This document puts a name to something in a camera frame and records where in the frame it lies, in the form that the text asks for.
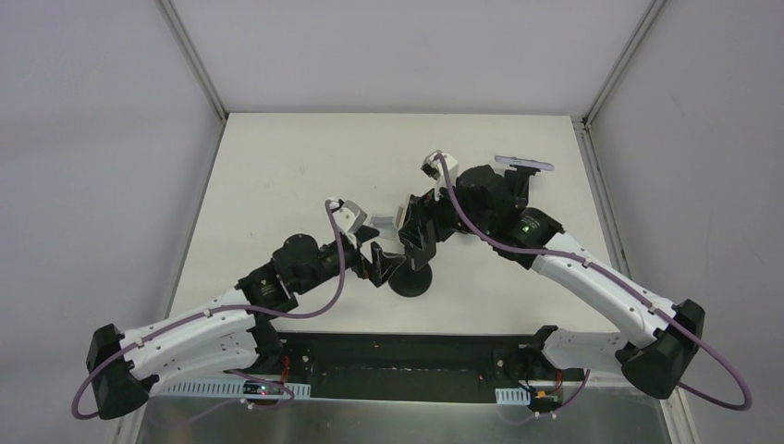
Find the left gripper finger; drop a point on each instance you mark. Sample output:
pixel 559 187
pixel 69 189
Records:
pixel 365 233
pixel 382 265

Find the cream phone black screen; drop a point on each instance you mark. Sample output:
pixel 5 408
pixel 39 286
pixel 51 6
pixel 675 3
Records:
pixel 400 218

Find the lavender phone seen edge-on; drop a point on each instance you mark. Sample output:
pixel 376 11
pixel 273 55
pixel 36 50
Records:
pixel 522 162

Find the black folding phone stand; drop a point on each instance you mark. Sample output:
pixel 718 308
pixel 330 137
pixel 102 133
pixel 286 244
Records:
pixel 520 184

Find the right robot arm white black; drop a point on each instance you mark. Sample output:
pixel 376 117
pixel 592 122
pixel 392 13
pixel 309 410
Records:
pixel 656 338

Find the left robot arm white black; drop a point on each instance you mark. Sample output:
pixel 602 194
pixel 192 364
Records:
pixel 231 332

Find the black round-base phone stand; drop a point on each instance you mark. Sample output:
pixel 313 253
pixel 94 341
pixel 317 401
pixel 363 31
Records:
pixel 411 280

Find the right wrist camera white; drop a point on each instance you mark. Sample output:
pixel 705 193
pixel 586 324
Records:
pixel 441 167

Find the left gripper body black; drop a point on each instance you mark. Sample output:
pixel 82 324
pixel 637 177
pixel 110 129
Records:
pixel 366 252

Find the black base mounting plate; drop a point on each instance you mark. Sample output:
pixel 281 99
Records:
pixel 388 367

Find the left white cable duct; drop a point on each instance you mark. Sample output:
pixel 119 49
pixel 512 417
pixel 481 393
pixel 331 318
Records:
pixel 234 388

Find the orange connector with wires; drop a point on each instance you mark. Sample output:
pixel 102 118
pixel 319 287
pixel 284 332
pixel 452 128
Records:
pixel 546 403

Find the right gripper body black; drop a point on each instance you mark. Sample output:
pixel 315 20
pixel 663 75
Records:
pixel 422 219

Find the right white cable duct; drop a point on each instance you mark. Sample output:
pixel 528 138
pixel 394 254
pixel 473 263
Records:
pixel 513 396

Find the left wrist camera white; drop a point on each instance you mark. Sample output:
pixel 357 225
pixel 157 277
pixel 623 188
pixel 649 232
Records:
pixel 346 214

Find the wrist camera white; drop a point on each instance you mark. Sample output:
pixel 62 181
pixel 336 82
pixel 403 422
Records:
pixel 441 167
pixel 346 214

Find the white folding phone stand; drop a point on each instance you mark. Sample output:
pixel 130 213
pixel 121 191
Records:
pixel 386 226

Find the white cable duct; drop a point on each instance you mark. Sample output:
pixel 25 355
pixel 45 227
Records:
pixel 234 388
pixel 513 396

